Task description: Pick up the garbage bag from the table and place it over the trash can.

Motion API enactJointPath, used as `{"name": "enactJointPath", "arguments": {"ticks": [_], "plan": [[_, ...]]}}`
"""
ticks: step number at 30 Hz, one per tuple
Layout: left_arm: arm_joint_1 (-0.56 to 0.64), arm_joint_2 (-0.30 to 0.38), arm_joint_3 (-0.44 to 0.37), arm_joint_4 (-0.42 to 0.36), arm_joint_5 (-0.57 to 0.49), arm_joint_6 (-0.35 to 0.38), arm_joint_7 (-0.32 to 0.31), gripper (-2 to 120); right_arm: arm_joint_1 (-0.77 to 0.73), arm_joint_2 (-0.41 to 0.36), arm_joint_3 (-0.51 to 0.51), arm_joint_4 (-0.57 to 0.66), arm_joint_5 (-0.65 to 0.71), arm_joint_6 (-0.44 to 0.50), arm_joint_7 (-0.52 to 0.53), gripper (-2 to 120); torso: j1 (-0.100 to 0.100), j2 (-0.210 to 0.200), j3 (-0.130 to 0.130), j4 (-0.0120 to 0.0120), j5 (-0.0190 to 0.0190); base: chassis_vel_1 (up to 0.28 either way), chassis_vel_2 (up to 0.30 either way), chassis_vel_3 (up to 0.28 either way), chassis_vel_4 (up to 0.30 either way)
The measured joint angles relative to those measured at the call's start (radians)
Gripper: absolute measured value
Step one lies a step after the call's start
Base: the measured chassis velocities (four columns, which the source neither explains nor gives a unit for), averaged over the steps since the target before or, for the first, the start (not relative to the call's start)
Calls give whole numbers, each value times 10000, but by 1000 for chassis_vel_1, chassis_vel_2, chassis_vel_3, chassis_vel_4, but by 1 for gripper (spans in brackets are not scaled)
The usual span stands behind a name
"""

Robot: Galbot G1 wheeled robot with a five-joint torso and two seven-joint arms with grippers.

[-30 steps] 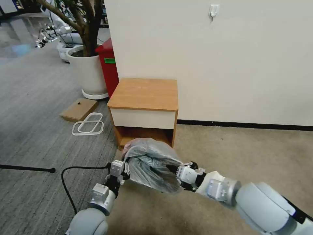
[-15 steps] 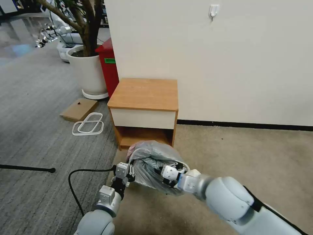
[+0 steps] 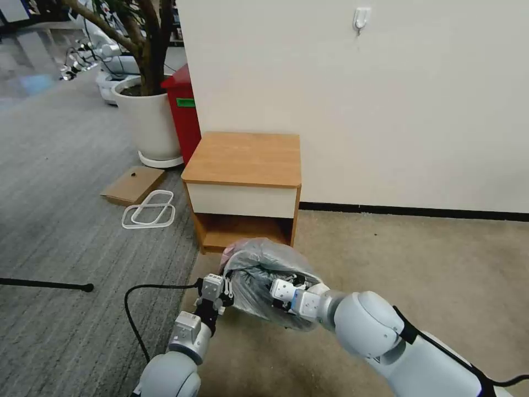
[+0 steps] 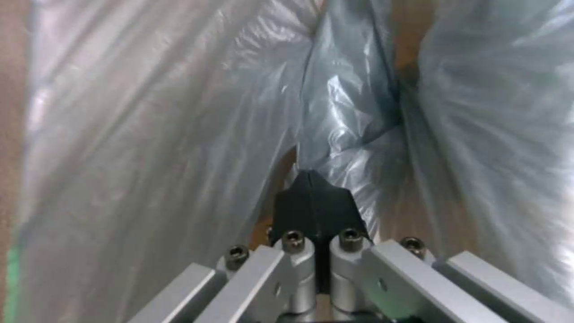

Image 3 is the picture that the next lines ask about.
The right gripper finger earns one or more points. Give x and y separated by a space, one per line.
296 278
277 307

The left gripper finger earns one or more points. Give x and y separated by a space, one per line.
199 290
228 291

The translucent grey garbage bag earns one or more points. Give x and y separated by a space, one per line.
272 256

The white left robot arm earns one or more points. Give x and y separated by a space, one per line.
182 355

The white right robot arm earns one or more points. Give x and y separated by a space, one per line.
372 326

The flat brown cardboard piece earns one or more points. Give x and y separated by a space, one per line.
134 184

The wooden nightstand with white drawer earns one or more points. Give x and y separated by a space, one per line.
244 159

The black baseboard strip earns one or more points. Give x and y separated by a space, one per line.
413 210

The black pole with foot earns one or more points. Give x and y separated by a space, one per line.
41 283

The red plastic bin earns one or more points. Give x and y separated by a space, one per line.
185 124

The white plant pot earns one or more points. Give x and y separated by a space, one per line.
151 120

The brown tree trunk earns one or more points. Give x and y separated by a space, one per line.
149 49

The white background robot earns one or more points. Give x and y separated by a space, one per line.
108 49

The dark background shelf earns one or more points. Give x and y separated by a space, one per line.
175 25

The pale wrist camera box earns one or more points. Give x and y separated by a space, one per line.
282 290
212 286

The white plastic frame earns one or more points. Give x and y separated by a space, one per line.
128 217
159 194

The white wall hook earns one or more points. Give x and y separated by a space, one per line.
360 18

